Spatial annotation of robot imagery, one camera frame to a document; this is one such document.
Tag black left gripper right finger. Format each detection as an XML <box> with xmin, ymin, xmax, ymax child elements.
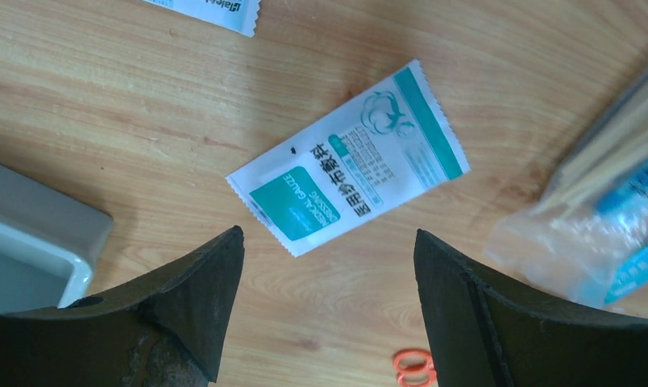
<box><xmin>413</xmin><ymin>230</ymin><xmax>648</xmax><ymax>386</ymax></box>

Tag medical gauze packet teal white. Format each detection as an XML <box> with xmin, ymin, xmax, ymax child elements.
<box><xmin>227</xmin><ymin>60</ymin><xmax>470</xmax><ymax>257</ymax></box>

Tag white packet with barcode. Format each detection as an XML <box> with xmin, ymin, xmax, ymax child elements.
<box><xmin>146</xmin><ymin>0</ymin><xmax>261</xmax><ymax>37</ymax></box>

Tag grey plastic tray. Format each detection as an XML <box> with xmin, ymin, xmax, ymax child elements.
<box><xmin>0</xmin><ymin>164</ymin><xmax>114</xmax><ymax>314</ymax></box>

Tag orange handled scissors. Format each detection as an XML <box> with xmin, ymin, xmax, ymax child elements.
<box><xmin>393</xmin><ymin>348</ymin><xmax>438</xmax><ymax>387</ymax></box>

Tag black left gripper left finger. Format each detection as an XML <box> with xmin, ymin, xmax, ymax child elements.
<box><xmin>0</xmin><ymin>227</ymin><xmax>245</xmax><ymax>386</ymax></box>

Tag blue Basewing sachet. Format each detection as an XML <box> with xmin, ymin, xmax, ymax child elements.
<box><xmin>595</xmin><ymin>158</ymin><xmax>648</xmax><ymax>305</ymax></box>

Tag cotton swabs bag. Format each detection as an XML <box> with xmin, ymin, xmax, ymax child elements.
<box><xmin>484</xmin><ymin>66</ymin><xmax>648</xmax><ymax>308</ymax></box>

